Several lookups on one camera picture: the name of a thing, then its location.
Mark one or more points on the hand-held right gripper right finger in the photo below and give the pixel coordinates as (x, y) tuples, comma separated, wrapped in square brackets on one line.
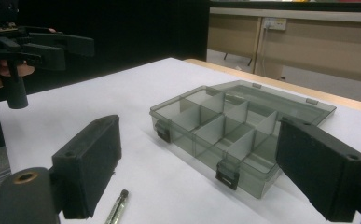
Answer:
[(318, 174)]

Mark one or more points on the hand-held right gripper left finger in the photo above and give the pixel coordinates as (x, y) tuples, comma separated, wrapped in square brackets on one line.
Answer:
[(88, 161)]

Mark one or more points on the small metal rod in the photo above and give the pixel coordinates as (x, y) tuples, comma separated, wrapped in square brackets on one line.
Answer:
[(116, 207)]

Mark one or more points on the clear grey plastic compartment box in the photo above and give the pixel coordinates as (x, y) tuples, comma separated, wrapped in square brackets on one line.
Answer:
[(231, 137)]

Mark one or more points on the black curtain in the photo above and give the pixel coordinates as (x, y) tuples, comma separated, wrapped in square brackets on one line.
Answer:
[(137, 34)]

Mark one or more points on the beige wooden counter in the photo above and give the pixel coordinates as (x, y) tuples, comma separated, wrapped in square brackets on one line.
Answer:
[(324, 49)]

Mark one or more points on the white wall socket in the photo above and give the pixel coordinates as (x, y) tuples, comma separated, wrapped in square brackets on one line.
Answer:
[(274, 24)]

